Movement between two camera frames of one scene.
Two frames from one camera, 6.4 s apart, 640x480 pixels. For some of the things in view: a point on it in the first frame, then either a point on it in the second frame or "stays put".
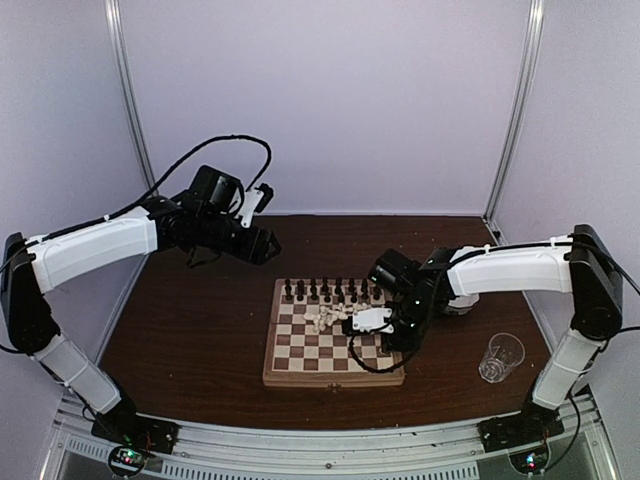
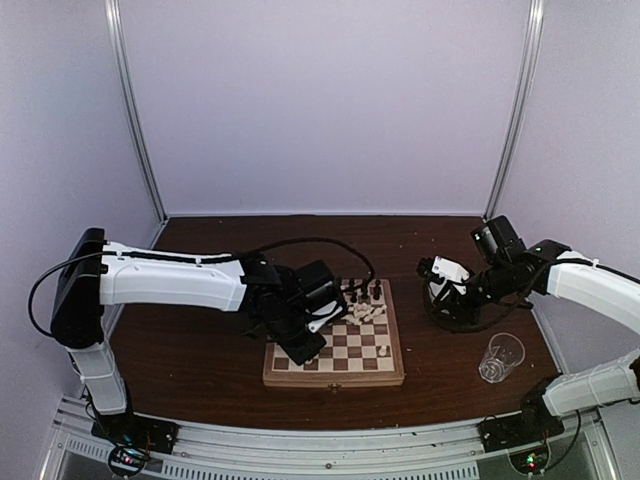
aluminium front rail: x=216 y=451 stays put
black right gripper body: x=414 y=312 -> x=498 y=284
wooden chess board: x=307 y=344 stays put
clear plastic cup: x=504 y=352 stays put
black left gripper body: x=213 y=235 -> x=284 y=331
